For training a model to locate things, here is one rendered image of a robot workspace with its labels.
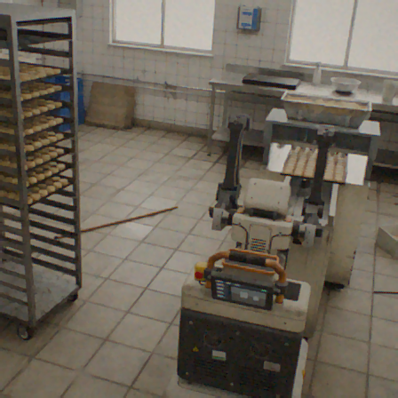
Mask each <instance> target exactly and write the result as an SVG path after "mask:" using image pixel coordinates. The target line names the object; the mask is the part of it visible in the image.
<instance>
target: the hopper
mask: <svg viewBox="0 0 398 398"><path fill-rule="evenodd" d="M288 99H289V100H288ZM294 100H302V101H316V100H323V102H324V103H329V102H330V103H334V104H336V105H337V104H339V102H345V103H354V104H358V106H359V107H366V108H367V109H359V108H351V107H338V106H331V105H323V104H315V103H308V102H301V101H294ZM328 101H329V102H328ZM334 101H335V102H334ZM282 102H283V106H284V109H285V112H286V115H287V118H288V119H293V120H299V121H307V122H313V123H326V124H334V126H340V127H347V128H355V129H360V127H361V126H362V124H363V121H364V120H365V118H366V117H367V115H368V114H369V112H370V111H371V101H369V100H362V99H348V98H340V97H332V96H325V95H318V94H309V93H302V92H295V91H286V92H285V93H284V96H283V98H282Z"/></svg>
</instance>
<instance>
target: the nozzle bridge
mask: <svg viewBox="0 0 398 398"><path fill-rule="evenodd" d="M320 124H324V125H330V127H335V129H338V136H337V140H336V145H335V147H333V146H332V143H331V144H330V148H329V151H333V152H339V153H346V154H353V155H365V156H367V161H366V165H365V169H364V179H367V180H370V175H371V171H372V166H373V163H374V160H375V159H376V154H377V150H378V143H379V138H380V131H379V123H374V122H368V120H364V121H363V124H362V126H361V127H360V129H355V128H347V127H340V126H334V124H326V123H313V122H307V121H299V120H293V119H288V118H287V115H286V112H285V110H283V109H275V108H273V109H272V111H271V112H270V114H269V115H268V116H267V118H266V121H265V128H264V137H263V143H265V146H264V154H263V161H262V164H268V162H269V160H270V158H271V151H272V144H273V143H276V144H284V145H290V146H296V147H307V148H314V149H318V141H316V144H314V133H315V126H316V125H317V126H319V125H320ZM297 129H298V139H297V141H294V136H295V133H296V131H297ZM307 129H308V131H307ZM306 131H307V138H306V143H304V142H303V139H304V135H305V132H306ZM346 135H347V137H346ZM345 137H346V145H345V148H342V142H343V140H344V138H345Z"/></svg>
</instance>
